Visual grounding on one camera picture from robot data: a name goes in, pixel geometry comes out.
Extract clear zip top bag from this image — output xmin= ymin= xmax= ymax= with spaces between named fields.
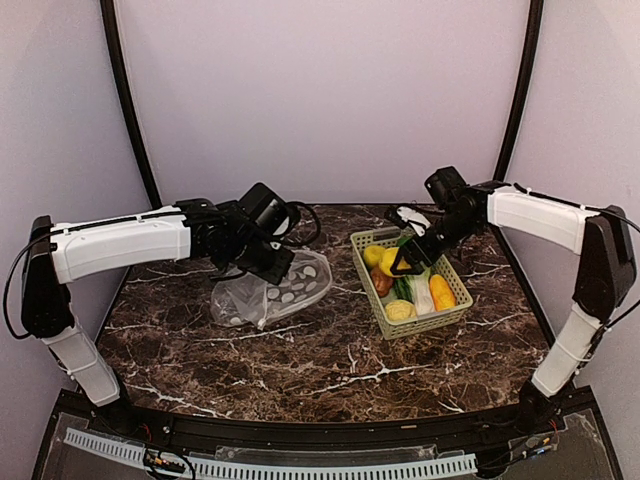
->
xmin=210 ymin=250 xmax=333 ymax=330

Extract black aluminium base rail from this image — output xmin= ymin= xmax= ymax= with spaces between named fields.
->
xmin=54 ymin=387 xmax=594 ymax=453

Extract right black frame post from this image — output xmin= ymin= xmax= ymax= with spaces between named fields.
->
xmin=493 ymin=0 xmax=544 ymax=181

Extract yellow round bun toy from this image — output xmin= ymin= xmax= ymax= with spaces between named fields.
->
xmin=362 ymin=244 xmax=386 ymax=269

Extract brown potato toy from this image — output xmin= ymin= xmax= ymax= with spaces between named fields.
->
xmin=370 ymin=267 xmax=394 ymax=298

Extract beige plastic basket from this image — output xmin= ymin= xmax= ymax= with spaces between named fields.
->
xmin=350 ymin=227 xmax=473 ymax=340

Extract grey slotted cable duct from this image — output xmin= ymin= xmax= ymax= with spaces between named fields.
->
xmin=63 ymin=427 xmax=478 ymax=479

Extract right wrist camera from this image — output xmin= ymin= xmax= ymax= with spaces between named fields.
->
xmin=385 ymin=206 xmax=431 ymax=236

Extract green bok choy toy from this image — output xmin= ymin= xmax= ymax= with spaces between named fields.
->
xmin=394 ymin=234 xmax=436 ymax=316

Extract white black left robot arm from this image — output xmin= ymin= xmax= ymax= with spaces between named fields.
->
xmin=13 ymin=183 xmax=300 ymax=436

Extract yellow lemon toy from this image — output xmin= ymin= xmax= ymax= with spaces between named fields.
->
xmin=378 ymin=247 xmax=411 ymax=278

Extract pale yellow bread toy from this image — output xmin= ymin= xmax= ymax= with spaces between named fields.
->
xmin=385 ymin=299 xmax=417 ymax=323

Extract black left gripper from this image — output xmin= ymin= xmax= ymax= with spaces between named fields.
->
xmin=230 ymin=232 xmax=296 ymax=285

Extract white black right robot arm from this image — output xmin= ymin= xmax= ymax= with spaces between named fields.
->
xmin=385 ymin=166 xmax=637 ymax=434

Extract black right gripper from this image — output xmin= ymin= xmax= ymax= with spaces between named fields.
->
xmin=391 ymin=210 xmax=480 ymax=274

